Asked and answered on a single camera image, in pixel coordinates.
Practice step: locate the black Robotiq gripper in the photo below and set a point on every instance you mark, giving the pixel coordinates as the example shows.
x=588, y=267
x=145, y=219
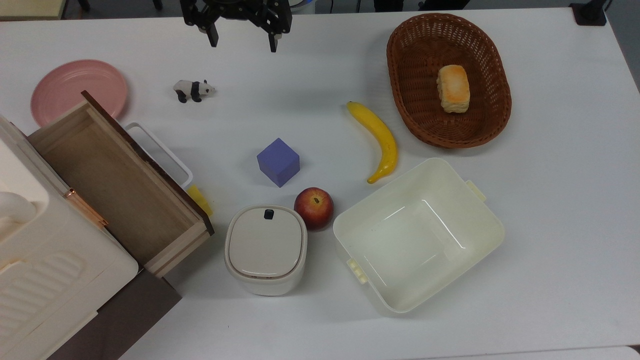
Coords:
x=235, y=9

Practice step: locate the small panda toy figure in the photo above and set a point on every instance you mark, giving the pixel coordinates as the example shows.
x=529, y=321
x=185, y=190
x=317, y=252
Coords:
x=192, y=90

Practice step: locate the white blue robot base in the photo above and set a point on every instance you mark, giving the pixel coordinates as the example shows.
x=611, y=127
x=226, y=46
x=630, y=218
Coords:
x=303, y=6

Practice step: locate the open wooden drawer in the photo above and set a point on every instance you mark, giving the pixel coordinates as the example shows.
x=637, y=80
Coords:
x=115, y=185

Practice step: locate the purple cube block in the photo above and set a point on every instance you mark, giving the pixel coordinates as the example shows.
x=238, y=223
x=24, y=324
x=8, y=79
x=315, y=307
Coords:
x=278, y=162

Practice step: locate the pink plastic plate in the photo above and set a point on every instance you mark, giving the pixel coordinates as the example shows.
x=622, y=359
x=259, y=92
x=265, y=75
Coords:
x=70, y=85

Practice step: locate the yellow banana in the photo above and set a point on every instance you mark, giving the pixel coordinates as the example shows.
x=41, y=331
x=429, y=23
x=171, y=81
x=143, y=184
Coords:
x=382, y=135

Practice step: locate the yellow sponge block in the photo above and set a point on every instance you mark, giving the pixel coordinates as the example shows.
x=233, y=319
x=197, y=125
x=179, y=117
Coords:
x=200, y=200

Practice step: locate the brown wicker basket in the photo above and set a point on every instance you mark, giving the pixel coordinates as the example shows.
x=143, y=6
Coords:
x=415, y=100

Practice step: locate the red apple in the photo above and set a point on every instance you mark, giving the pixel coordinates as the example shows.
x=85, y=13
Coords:
x=314, y=209

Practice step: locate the light wooden desk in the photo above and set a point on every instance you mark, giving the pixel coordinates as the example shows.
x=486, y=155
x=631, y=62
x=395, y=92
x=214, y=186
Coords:
x=30, y=7

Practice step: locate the toasted bread loaf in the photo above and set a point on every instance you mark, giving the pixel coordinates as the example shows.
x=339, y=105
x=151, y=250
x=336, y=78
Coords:
x=453, y=89

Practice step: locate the small white lidded bin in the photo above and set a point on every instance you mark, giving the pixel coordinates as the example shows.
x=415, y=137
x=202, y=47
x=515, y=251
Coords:
x=265, y=247

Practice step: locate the cream plastic tub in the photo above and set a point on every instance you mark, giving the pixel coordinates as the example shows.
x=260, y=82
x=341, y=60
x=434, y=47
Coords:
x=420, y=235

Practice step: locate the cream plastic storage box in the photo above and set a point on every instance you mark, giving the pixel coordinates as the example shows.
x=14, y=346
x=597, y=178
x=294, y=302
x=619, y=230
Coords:
x=50, y=260

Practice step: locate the dark brown wooden cabinet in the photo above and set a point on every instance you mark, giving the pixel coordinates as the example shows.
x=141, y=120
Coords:
x=130, y=315

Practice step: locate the black stand base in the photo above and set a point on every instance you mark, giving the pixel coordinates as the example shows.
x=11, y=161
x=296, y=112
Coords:
x=589, y=14

